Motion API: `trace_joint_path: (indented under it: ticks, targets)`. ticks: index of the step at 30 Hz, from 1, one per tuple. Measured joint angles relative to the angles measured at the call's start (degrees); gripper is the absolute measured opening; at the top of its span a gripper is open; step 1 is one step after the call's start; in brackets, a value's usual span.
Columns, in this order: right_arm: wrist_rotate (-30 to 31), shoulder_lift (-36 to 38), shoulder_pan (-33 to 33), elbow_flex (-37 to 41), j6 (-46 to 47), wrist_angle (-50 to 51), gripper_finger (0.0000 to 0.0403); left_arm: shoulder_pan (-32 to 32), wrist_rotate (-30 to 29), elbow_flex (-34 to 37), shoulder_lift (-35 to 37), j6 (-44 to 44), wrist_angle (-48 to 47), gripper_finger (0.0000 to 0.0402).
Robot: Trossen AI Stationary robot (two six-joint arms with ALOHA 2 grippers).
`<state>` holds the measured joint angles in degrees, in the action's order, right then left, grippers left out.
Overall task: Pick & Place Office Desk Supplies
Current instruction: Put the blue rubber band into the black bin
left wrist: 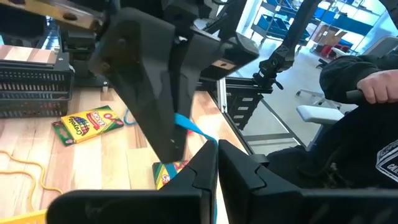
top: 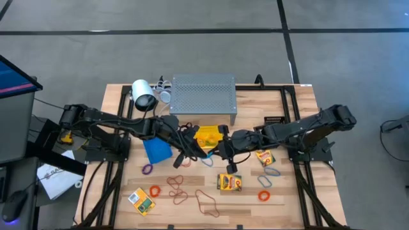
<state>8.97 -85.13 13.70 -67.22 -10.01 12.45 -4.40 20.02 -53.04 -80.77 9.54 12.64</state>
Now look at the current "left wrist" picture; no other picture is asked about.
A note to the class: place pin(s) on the black aluminium table frame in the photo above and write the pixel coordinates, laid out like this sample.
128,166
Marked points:
245,105

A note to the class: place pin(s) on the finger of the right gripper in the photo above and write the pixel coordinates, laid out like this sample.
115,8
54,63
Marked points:
217,53
140,77

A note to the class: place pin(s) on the person's hand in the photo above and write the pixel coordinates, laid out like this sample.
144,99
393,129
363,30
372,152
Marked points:
379,87

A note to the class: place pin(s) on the person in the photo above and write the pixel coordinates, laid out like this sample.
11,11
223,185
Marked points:
357,140

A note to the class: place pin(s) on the blue rubber band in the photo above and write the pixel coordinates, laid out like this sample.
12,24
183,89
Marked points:
189,124
126,119

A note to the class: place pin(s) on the orange-red spiral band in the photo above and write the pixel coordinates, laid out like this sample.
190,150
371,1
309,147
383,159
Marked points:
190,132

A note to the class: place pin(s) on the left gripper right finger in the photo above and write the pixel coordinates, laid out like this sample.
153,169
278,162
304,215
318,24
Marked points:
280,208

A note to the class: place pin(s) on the yellow plastic basket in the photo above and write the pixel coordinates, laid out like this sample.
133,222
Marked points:
18,219

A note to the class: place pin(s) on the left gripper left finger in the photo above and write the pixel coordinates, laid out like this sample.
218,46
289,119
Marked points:
140,208

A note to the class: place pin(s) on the yellow rubber band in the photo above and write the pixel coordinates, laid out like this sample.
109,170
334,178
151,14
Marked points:
42,180

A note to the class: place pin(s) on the shelf with blue bins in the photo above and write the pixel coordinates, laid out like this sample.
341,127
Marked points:
270,23

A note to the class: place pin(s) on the black plastic basket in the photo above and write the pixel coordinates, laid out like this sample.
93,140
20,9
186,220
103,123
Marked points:
31,93

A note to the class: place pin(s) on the yellow Crayola crayon box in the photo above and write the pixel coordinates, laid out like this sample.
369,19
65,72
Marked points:
87,124
164,175

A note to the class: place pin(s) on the cardboard box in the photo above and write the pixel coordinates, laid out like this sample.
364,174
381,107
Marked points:
329,37

